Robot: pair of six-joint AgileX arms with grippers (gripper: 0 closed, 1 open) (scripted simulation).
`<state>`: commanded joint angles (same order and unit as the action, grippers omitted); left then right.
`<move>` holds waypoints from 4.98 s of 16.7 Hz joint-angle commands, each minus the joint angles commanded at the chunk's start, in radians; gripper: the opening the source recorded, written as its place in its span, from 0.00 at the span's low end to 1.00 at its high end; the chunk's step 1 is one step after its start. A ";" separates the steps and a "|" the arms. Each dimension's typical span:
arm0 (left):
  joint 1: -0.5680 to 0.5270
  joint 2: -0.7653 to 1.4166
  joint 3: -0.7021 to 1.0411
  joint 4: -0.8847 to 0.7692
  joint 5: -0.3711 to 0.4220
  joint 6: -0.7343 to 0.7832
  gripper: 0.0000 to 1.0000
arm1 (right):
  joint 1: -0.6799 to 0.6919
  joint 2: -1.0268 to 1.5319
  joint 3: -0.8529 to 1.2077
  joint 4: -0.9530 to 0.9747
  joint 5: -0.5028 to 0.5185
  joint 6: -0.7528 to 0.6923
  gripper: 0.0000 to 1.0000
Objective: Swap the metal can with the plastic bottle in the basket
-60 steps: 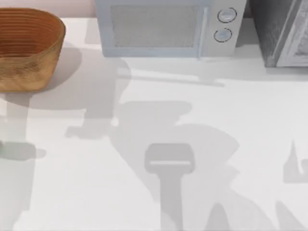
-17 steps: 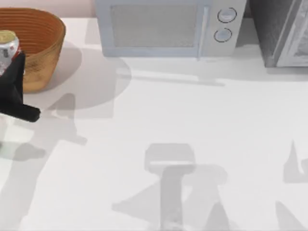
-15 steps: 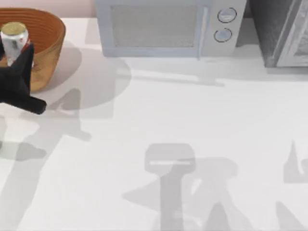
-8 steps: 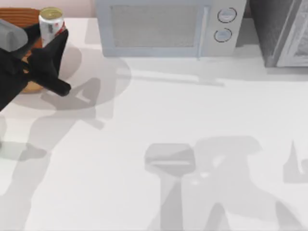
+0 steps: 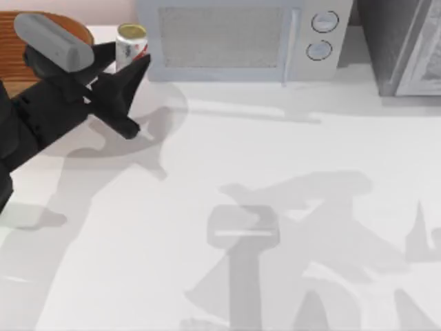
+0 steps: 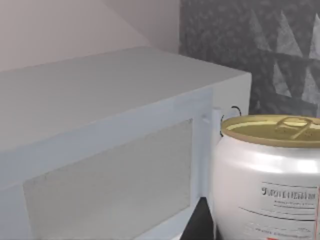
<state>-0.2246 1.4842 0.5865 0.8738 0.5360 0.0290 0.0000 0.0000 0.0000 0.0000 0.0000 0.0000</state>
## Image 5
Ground pale microwave door handle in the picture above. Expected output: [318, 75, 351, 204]
[281, 8, 301, 87]

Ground pale grey rounded box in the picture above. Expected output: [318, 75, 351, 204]
[13, 12, 95, 74]

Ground pale grey cabinet door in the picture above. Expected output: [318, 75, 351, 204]
[393, 0, 441, 98]

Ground red and white can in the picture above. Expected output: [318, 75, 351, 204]
[115, 23, 150, 74]

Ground round brown wooden tray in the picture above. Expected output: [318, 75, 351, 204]
[0, 11, 94, 99]

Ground round microwave knob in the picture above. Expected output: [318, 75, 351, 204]
[310, 10, 340, 34]
[305, 39, 334, 63]

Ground pale microwave door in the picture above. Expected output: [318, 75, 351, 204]
[136, 0, 305, 83]

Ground pale microwave oven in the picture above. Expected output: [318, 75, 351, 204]
[135, 0, 354, 87]

